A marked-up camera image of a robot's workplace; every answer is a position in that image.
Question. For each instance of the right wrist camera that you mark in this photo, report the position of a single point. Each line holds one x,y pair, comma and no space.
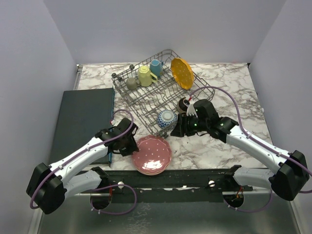
191,112

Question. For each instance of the blue ceramic mug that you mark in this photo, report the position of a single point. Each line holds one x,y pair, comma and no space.
156,67

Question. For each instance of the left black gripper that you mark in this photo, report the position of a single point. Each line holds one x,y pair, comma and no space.
132,147

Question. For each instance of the brown patterned bowl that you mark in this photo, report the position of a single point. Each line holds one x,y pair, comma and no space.
182,105

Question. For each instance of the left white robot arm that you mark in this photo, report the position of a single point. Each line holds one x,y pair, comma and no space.
50,185

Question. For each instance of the pink polka dot plate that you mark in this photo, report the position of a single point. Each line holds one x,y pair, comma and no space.
154,153

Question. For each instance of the grey ceramic mug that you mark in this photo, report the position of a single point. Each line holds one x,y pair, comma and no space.
132,83

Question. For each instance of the yellow polka dot plate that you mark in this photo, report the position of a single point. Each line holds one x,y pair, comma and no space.
182,73

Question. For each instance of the red blue patterned bowl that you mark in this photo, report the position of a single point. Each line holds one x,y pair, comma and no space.
165,118

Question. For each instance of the light green ceramic mug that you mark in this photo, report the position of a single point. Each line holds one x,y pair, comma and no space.
146,77

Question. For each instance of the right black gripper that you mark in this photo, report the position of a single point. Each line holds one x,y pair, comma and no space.
182,128

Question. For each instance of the grey wire dish rack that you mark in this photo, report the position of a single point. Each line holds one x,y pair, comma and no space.
147,102

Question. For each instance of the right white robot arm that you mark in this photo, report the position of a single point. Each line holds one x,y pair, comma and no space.
286,172

